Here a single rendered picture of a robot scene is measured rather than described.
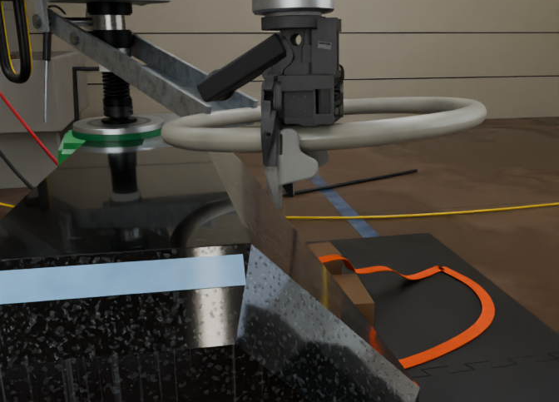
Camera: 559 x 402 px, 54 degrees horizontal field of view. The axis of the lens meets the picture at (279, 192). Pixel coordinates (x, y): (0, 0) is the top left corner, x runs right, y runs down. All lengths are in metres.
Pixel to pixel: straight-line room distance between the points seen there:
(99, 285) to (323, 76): 0.33
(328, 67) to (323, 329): 0.32
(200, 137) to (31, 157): 3.41
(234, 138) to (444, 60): 6.11
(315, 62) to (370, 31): 5.73
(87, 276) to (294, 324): 0.24
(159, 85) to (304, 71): 0.53
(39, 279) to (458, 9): 6.34
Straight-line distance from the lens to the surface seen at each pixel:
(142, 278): 0.64
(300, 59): 0.61
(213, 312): 0.62
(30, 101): 3.86
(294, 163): 0.61
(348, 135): 0.62
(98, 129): 1.30
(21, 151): 4.07
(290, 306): 0.67
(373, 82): 6.38
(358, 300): 1.96
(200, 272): 0.64
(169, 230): 0.71
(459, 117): 0.71
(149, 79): 1.13
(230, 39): 5.99
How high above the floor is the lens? 1.05
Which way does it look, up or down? 17 degrees down
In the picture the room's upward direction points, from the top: straight up
